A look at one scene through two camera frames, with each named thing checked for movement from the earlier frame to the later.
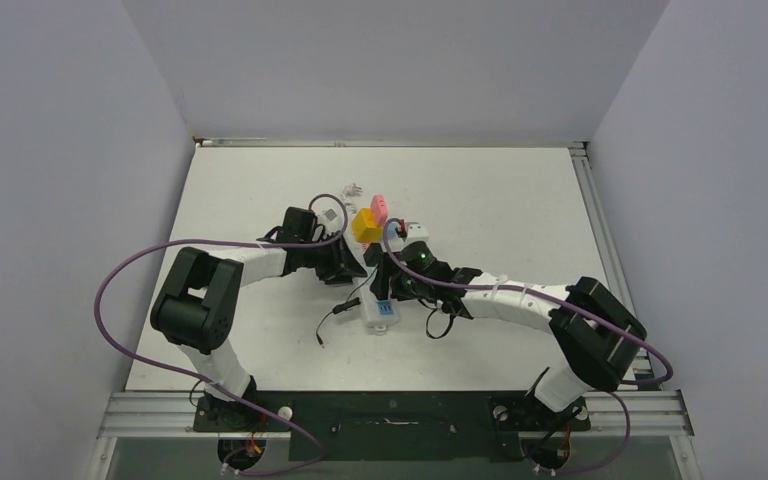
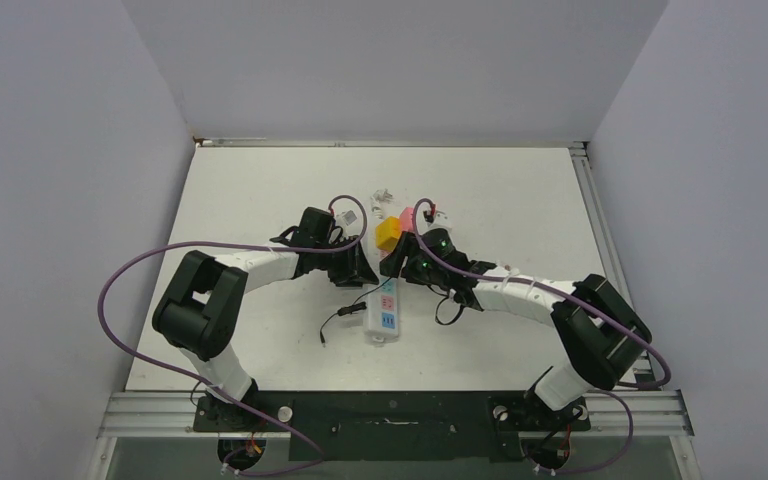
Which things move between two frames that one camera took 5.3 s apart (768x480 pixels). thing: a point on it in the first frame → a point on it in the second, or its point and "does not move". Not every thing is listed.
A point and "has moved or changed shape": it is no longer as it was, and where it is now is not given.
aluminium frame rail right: (607, 250) does not move
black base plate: (395, 426) does not move
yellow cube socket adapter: (364, 226) has moved or changed shape
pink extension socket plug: (379, 207) → (407, 221)
